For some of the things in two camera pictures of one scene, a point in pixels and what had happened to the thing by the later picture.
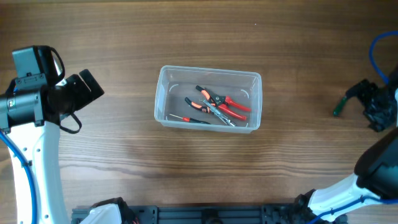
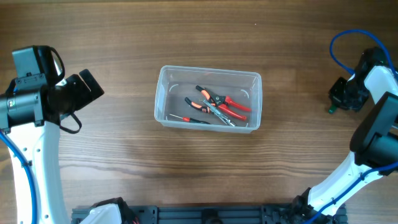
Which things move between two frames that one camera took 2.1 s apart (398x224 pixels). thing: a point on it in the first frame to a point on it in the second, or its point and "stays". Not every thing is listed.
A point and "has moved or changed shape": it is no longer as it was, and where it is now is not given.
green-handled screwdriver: x=340 y=104 has moved or changed shape
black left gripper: x=85 y=96 stays
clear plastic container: x=176 y=83 stays
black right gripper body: x=381 y=106 to x=350 y=95
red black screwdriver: x=189 y=119 stays
